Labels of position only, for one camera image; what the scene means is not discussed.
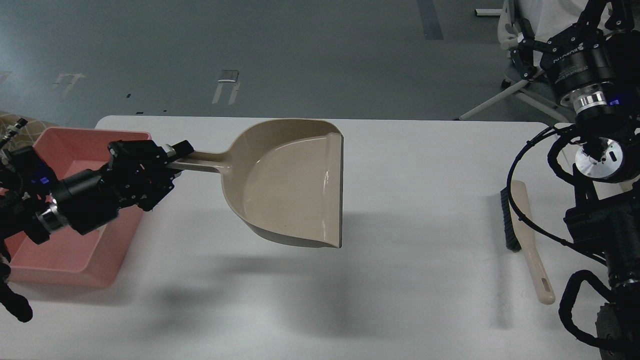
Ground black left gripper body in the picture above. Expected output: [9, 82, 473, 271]
[47, 163, 150, 235]

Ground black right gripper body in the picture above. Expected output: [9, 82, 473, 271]
[542, 27, 623, 107]

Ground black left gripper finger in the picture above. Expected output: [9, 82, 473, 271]
[108, 139, 195, 176]
[135, 172, 182, 212]

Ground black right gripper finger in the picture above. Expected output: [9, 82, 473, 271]
[574, 0, 640, 38]
[509, 18, 566, 81]

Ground beige plastic dustpan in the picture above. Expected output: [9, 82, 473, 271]
[169, 118, 345, 249]

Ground beige hand brush black bristles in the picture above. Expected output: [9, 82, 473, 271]
[499, 180, 556, 305]

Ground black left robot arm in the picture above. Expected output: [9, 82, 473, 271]
[1, 118, 195, 322]

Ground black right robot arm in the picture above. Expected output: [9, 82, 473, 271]
[500, 0, 639, 360]

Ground pink plastic bin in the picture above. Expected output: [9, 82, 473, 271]
[6, 127, 151, 289]

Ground white office chair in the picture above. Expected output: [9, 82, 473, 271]
[455, 0, 570, 124]

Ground seated person white shirt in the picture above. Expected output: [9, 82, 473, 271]
[503, 0, 604, 69]

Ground beige patterned cloth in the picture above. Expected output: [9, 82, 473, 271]
[0, 111, 53, 149]

